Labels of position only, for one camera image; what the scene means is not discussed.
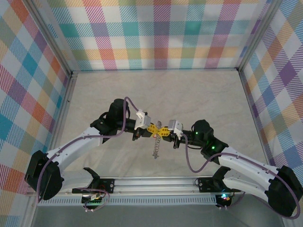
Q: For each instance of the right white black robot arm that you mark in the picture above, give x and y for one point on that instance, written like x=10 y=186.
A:
x=248 y=165

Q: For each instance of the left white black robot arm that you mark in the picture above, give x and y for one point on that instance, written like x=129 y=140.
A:
x=75 y=144

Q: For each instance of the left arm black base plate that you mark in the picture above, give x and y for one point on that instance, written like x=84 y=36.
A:
x=107 y=184

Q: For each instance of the left aluminium frame post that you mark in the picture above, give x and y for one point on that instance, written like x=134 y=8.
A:
x=51 y=40

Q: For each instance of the aluminium mounting rail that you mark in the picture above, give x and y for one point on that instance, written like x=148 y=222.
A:
x=154 y=185

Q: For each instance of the right aluminium frame post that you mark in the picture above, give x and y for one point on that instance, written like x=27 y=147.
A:
x=259 y=35

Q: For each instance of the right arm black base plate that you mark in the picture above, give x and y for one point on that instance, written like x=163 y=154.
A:
x=206 y=184

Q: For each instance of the left aluminium side rail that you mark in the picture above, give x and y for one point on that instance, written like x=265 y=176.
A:
x=69 y=89

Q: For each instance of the aluminium frame post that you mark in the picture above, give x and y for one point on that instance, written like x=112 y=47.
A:
x=51 y=40
x=259 y=35

